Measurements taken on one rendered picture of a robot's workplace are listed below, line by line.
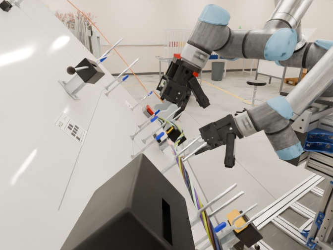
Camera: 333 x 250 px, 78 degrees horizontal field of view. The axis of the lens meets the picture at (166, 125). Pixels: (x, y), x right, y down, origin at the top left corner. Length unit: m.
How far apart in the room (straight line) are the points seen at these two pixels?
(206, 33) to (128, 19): 8.27
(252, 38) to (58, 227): 0.57
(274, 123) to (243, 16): 9.75
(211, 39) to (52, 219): 0.51
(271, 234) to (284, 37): 1.34
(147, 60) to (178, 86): 8.33
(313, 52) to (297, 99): 0.38
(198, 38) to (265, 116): 0.29
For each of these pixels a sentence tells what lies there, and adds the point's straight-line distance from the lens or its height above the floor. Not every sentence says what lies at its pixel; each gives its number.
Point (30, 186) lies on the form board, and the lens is 0.23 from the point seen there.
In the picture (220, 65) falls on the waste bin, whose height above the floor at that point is 0.53.
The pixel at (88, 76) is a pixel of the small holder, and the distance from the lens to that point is 0.41.
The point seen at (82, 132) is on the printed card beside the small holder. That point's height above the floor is 1.26.
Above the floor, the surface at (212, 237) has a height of 1.22.
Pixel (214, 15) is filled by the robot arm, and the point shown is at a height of 1.45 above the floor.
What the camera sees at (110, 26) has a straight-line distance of 8.78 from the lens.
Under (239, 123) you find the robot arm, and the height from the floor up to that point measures 1.16.
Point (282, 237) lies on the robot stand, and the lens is 1.70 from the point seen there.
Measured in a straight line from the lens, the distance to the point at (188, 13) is 9.31.
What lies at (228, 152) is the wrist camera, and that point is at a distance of 0.70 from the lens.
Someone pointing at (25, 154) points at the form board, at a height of 1.29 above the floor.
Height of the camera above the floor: 1.40
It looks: 23 degrees down
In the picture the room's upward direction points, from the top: straight up
